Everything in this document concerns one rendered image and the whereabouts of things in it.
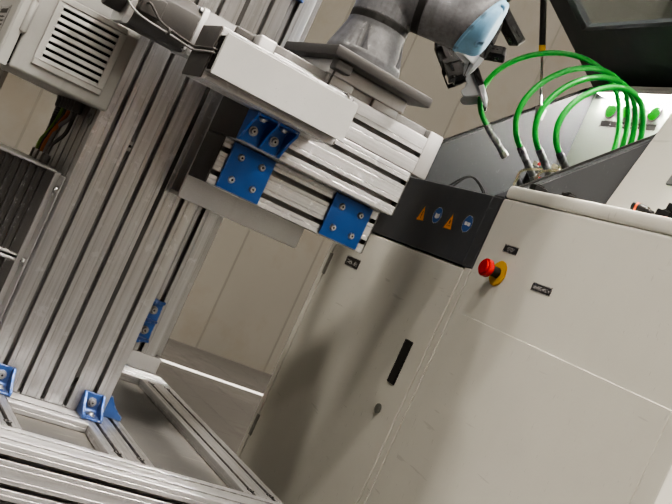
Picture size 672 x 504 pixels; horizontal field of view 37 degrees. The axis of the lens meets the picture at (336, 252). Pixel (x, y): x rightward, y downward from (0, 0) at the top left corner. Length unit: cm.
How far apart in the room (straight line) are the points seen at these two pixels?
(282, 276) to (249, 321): 28
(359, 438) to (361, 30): 87
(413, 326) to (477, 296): 21
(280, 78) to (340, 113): 13
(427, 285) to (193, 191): 59
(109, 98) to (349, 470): 94
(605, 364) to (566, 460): 16
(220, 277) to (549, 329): 322
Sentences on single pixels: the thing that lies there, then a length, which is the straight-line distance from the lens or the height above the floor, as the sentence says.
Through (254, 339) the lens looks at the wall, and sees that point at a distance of 501.
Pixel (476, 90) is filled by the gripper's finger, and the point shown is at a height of 122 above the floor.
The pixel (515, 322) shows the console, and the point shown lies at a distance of 186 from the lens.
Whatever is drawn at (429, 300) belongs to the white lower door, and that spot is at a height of 70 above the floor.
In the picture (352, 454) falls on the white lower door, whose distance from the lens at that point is 219.
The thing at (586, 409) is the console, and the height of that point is 64.
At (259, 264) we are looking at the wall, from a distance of 492.
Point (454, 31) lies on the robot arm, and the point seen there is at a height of 116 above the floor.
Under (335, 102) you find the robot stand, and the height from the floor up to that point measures 93.
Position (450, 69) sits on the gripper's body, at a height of 125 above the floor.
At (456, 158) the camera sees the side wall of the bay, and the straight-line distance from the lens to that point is 275.
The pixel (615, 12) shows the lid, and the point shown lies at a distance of 280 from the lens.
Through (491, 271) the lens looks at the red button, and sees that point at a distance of 194.
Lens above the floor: 71
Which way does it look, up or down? level
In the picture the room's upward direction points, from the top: 24 degrees clockwise
